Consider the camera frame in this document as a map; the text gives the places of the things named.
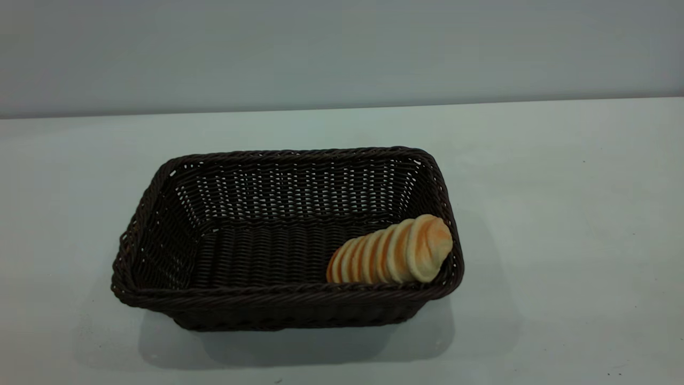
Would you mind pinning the orange striped bread roll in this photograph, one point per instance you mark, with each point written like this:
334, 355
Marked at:
406, 248

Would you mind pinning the dark brown woven basket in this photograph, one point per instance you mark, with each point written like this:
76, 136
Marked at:
256, 251

